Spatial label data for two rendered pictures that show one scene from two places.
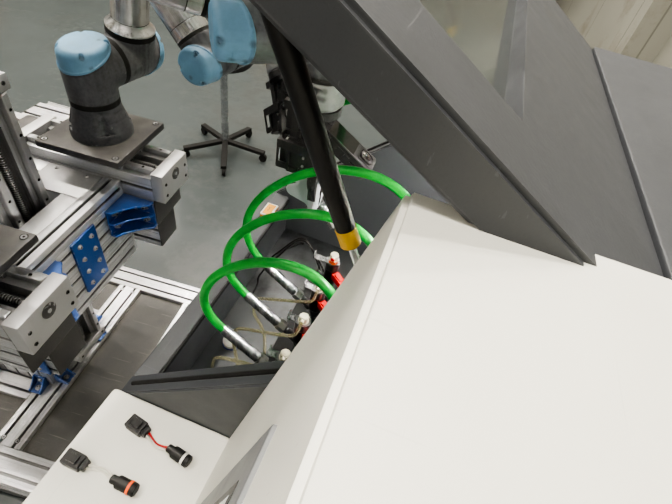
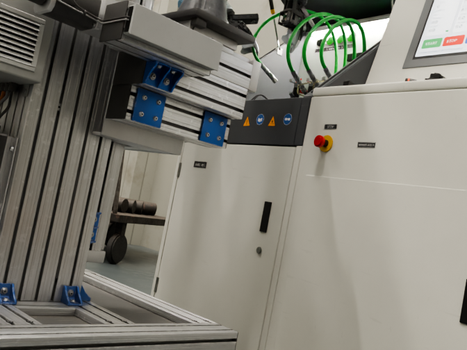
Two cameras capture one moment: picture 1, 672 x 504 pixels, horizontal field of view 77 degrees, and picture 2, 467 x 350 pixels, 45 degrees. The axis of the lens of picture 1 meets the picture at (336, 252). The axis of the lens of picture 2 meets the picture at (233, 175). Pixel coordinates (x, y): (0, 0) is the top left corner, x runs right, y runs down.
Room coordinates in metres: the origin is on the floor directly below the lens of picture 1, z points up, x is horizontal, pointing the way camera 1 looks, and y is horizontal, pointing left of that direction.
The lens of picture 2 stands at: (-0.72, 1.75, 0.55)
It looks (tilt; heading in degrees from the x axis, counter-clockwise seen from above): 3 degrees up; 312
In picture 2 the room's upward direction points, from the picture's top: 11 degrees clockwise
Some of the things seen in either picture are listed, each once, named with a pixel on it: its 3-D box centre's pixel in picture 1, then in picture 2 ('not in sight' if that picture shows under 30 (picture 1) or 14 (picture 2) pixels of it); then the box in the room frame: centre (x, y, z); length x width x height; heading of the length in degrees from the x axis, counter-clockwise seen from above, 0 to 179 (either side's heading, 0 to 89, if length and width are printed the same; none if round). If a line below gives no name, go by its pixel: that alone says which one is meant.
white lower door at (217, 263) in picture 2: not in sight; (215, 237); (0.64, 0.25, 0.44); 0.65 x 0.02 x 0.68; 170
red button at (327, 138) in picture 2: not in sight; (322, 142); (0.20, 0.35, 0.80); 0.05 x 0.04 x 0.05; 170
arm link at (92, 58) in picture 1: (89, 67); not in sight; (0.93, 0.67, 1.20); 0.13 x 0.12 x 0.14; 164
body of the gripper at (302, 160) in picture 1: (310, 136); (294, 13); (0.62, 0.08, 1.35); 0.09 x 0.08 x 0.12; 80
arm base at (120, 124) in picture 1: (98, 113); not in sight; (0.93, 0.68, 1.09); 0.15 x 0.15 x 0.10
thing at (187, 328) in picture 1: (229, 288); (242, 123); (0.64, 0.24, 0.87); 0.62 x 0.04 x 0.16; 170
